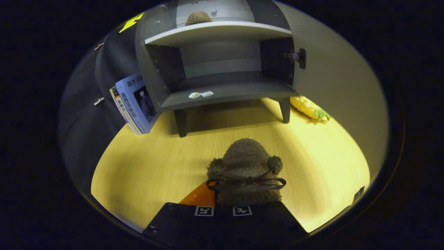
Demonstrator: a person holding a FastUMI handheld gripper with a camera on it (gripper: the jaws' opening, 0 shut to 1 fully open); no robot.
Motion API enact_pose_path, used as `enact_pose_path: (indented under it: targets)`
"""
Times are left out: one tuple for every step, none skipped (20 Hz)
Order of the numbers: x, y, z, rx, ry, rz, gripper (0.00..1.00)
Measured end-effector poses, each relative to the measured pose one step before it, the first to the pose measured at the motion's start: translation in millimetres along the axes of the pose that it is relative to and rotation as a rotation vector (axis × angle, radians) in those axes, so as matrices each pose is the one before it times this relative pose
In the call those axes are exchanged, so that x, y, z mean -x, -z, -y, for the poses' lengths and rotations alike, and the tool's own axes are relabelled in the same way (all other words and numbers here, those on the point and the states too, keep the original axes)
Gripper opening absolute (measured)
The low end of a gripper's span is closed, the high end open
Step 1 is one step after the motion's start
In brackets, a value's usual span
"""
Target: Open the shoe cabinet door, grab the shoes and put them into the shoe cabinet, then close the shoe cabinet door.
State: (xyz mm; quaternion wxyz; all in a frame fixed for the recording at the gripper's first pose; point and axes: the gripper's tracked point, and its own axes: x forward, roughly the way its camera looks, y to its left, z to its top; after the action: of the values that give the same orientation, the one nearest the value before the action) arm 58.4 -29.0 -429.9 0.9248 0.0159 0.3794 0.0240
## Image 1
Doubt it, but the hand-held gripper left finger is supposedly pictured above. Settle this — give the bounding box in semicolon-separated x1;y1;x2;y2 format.
142;182;223;245

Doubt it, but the beige shoe cabinet door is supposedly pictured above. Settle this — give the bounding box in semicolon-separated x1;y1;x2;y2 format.
272;0;389;183

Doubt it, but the brown fuzzy shoe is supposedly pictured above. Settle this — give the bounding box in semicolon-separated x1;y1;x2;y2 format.
205;138;287;208
185;11;213;26

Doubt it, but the white book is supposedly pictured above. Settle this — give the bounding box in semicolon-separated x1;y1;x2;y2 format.
110;86;143;135

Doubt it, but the grey shoe cabinet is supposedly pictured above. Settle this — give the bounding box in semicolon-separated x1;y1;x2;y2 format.
135;0;299;138

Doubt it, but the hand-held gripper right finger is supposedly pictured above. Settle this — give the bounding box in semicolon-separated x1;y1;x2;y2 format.
222;201;309;245

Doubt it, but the yellow toy with green leaves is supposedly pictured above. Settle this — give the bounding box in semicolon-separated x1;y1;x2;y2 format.
291;96;332;123

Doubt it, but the blue book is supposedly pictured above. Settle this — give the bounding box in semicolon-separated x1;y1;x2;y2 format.
116;73;161;134

